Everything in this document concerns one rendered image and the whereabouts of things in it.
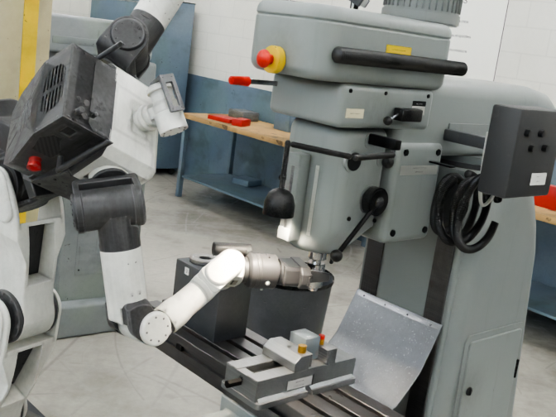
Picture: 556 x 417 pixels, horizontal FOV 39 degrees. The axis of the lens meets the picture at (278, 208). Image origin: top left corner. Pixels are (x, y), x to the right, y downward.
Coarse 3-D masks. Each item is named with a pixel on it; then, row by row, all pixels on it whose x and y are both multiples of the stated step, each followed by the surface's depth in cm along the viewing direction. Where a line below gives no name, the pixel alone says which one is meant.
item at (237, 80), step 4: (232, 76) 180; (236, 76) 180; (240, 76) 181; (244, 76) 182; (248, 76) 183; (228, 80) 180; (232, 80) 180; (236, 80) 180; (240, 80) 181; (244, 80) 181; (248, 80) 182; (252, 80) 184; (256, 80) 185; (260, 80) 185; (264, 80) 186; (268, 80) 187; (272, 80) 188; (236, 84) 181; (240, 84) 181; (244, 84) 182; (248, 84) 183; (260, 84) 186; (264, 84) 187; (268, 84) 187; (272, 84) 188; (276, 84) 189
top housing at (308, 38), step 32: (256, 32) 179; (288, 32) 171; (320, 32) 166; (352, 32) 170; (384, 32) 176; (416, 32) 184; (448, 32) 192; (256, 64) 180; (288, 64) 172; (320, 64) 168
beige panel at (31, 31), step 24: (0, 0) 302; (24, 0) 308; (48, 0) 315; (0, 24) 304; (24, 24) 310; (48, 24) 317; (0, 48) 307; (24, 48) 313; (48, 48) 320; (0, 72) 309; (24, 72) 315; (0, 96) 311; (24, 216) 331
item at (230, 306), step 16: (192, 256) 235; (208, 256) 237; (176, 272) 237; (192, 272) 230; (176, 288) 237; (240, 288) 226; (208, 304) 225; (224, 304) 224; (240, 304) 228; (192, 320) 232; (208, 320) 226; (224, 320) 225; (240, 320) 229; (208, 336) 226; (224, 336) 227; (240, 336) 231
